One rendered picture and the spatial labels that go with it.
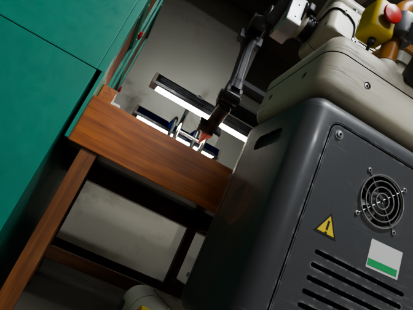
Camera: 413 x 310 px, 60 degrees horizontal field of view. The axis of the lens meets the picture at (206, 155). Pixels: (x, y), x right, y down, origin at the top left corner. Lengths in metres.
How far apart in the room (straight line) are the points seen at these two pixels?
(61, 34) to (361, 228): 1.14
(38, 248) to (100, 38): 0.74
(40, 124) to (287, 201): 0.95
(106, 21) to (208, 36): 2.77
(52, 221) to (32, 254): 0.12
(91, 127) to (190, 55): 2.73
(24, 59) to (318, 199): 1.07
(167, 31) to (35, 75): 2.79
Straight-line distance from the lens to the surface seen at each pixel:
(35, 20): 1.41
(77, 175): 1.30
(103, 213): 3.44
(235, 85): 1.45
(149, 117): 2.25
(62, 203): 1.30
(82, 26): 1.40
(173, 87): 1.74
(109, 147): 1.31
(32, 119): 1.29
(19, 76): 1.33
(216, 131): 1.50
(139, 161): 1.32
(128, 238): 3.47
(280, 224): 0.51
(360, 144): 0.60
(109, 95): 1.48
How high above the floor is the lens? 0.38
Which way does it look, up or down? 16 degrees up
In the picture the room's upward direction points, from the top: 24 degrees clockwise
